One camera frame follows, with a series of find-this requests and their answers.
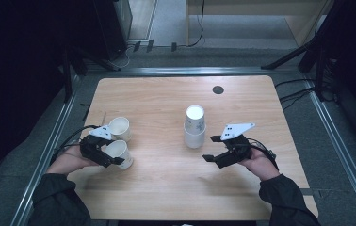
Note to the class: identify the person's left hand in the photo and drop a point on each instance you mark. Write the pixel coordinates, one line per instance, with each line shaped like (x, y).
(69, 161)

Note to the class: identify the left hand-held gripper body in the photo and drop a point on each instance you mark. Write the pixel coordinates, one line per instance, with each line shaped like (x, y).
(93, 149)

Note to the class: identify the black round table grommet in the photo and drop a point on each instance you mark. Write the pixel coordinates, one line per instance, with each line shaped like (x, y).
(218, 89)

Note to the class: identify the black computer tower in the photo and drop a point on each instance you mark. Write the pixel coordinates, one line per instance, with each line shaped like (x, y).
(110, 28)

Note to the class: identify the person's right hand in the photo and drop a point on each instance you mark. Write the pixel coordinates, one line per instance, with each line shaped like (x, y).
(261, 164)

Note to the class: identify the small dark floor block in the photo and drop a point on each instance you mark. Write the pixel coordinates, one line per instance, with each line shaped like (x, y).
(173, 47)
(149, 45)
(137, 46)

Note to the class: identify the black tape strip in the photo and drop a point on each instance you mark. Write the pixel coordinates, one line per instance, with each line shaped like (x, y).
(85, 111)

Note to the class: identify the light wooden desk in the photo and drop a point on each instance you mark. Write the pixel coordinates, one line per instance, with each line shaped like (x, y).
(301, 25)

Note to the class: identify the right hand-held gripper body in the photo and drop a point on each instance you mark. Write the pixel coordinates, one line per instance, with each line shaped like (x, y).
(240, 149)

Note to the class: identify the black metal stand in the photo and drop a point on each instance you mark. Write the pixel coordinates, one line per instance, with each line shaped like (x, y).
(67, 78)

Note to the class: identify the white paper cup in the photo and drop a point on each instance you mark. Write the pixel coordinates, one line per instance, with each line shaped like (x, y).
(120, 125)
(118, 150)
(194, 141)
(195, 116)

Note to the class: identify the aluminium frame rail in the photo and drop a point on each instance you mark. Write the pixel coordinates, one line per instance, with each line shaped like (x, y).
(339, 147)
(21, 215)
(198, 71)

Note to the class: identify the grey rail bracket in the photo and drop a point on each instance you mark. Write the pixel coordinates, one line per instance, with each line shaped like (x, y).
(311, 192)

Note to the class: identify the black tripod stand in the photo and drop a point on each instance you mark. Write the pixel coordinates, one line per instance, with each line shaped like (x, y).
(292, 56)

